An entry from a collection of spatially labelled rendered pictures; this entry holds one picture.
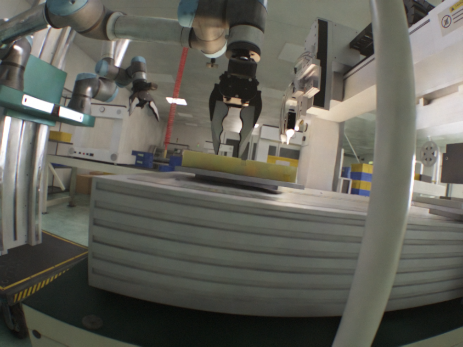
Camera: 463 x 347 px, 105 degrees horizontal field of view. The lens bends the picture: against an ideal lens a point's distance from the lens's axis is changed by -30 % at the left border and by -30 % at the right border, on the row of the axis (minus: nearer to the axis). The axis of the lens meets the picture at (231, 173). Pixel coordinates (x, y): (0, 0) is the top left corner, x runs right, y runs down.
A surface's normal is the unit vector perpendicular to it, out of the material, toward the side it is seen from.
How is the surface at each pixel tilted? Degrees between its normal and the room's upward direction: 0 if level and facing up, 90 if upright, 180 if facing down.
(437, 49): 90
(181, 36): 134
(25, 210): 90
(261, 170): 90
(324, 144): 90
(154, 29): 115
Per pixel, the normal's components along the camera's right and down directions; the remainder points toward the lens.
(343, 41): 0.04, 0.02
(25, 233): 0.99, 0.15
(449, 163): -0.99, -0.15
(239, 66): -0.04, 0.51
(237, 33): -0.48, -0.07
